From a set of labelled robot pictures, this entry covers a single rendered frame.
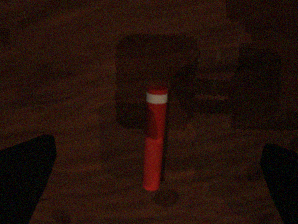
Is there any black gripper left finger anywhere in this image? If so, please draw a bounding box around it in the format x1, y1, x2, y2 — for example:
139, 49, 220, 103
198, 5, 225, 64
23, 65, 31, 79
0, 135, 57, 224

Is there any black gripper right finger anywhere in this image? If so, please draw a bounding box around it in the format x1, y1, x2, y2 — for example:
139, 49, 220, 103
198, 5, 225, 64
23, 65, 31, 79
259, 144, 298, 224

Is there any red peg with white band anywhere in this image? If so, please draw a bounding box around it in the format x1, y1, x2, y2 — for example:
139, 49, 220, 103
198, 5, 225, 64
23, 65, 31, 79
142, 85, 168, 192

